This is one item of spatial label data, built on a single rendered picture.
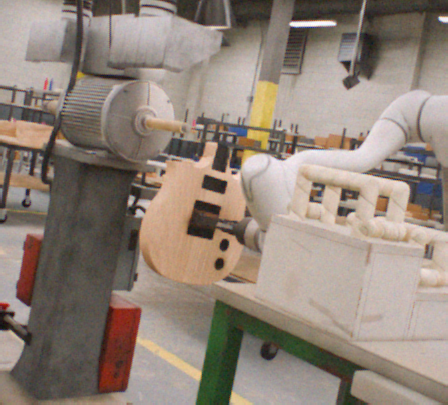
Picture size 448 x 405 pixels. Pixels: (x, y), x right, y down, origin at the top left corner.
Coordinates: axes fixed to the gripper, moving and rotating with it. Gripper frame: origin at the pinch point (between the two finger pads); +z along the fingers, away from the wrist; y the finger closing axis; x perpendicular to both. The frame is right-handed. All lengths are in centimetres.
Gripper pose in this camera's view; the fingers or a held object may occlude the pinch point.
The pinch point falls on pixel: (204, 220)
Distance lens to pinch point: 187.8
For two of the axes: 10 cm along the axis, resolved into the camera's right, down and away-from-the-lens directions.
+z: -6.5, -1.4, 7.4
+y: 7.1, 2.2, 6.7
